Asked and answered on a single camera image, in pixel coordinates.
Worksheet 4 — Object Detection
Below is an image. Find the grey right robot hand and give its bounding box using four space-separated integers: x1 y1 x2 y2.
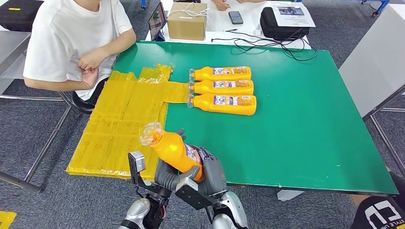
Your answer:
192 145 228 198

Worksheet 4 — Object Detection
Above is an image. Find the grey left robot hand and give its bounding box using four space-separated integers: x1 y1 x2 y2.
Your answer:
154 128 201 192

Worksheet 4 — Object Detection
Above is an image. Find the orange detergent bottle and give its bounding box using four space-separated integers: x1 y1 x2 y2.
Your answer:
139 121 206 183
188 79 255 96
189 66 252 82
187 93 257 116

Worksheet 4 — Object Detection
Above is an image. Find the dark tablet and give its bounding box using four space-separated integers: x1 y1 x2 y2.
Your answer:
148 1 168 42

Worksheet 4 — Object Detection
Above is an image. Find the yellow tape mat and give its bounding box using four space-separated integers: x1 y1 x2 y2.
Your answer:
65 64 191 181

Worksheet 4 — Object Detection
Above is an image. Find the white table foot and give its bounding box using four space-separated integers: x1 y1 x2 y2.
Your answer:
277 189 305 202

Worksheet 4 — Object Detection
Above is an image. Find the black stool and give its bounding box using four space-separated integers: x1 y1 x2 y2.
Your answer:
71 90 97 115

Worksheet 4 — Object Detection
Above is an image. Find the brown cardboard box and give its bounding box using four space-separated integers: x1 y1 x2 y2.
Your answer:
167 2 209 41

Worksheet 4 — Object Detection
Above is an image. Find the white table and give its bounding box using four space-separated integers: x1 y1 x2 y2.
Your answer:
145 0 312 51

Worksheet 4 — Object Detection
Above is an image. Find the black carry case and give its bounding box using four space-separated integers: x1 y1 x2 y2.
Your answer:
260 7 311 41

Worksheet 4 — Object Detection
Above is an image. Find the black smartphone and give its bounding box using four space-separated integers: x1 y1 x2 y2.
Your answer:
228 11 244 25

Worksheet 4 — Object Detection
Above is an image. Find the person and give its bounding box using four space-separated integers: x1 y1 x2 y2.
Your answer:
211 0 266 11
349 166 405 229
23 0 137 101

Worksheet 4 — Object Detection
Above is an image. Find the printed paper sheet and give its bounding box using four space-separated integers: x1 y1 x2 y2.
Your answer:
271 2 316 28

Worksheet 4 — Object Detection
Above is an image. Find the grey side table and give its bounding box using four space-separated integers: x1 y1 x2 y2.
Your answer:
338 3 405 177

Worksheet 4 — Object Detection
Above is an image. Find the black bag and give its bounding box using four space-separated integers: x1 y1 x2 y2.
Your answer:
0 0 44 32

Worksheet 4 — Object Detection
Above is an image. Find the blue metal rack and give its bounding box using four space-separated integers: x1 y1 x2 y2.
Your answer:
346 0 390 17

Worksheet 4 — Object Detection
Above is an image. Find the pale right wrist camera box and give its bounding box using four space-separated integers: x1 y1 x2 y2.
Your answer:
175 177 219 211

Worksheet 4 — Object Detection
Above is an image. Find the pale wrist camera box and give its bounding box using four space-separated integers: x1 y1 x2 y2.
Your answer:
175 177 219 211
128 151 159 193

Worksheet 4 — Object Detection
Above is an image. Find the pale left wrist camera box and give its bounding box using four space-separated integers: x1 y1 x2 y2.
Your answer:
128 151 159 193

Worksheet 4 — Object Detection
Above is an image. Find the black cable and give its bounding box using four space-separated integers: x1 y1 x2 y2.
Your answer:
211 29 319 62

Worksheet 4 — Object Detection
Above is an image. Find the white cord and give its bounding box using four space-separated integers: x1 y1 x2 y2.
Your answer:
168 2 211 18

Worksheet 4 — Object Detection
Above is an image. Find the grey metal-frame table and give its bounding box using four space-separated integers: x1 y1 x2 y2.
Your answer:
0 31 73 193

